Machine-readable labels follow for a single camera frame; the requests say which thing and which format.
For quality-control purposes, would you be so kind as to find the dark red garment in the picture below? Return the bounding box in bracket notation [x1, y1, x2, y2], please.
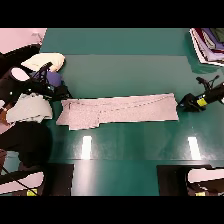
[194, 28, 224, 55]

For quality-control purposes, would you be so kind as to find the light grey garment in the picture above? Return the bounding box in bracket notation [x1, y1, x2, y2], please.
[5, 93, 54, 125]

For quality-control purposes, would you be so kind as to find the white garment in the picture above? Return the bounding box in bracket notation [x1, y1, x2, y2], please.
[189, 28, 224, 68]

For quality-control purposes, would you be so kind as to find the cream garment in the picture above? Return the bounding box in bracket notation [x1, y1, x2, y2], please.
[20, 52, 66, 73]

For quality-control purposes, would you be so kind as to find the black cable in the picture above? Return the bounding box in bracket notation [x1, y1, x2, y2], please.
[0, 165, 38, 196]

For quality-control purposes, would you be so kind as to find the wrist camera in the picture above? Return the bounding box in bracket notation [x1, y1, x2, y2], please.
[34, 61, 54, 84]
[195, 74, 221, 92]

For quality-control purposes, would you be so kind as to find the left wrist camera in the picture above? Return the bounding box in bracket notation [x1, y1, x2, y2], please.
[34, 61, 54, 84]

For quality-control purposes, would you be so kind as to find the pink garment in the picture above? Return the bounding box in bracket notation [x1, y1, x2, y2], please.
[0, 28, 48, 55]

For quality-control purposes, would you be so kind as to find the blue garment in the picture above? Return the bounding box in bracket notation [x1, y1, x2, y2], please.
[45, 70, 63, 87]

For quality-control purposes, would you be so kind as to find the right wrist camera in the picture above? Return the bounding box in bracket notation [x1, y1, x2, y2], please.
[195, 74, 221, 92]

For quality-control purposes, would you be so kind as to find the black garment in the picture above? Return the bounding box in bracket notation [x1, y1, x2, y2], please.
[0, 120, 54, 169]

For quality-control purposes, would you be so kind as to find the pale pink patterned shirt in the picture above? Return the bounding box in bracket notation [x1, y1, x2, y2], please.
[55, 92, 180, 131]

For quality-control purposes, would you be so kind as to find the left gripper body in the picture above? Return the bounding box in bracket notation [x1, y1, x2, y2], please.
[53, 84, 72, 101]

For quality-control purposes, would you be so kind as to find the purple garment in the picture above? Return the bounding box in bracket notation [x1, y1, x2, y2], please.
[201, 28, 224, 62]

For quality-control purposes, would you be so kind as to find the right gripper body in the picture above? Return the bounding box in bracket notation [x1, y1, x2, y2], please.
[176, 92, 207, 113]

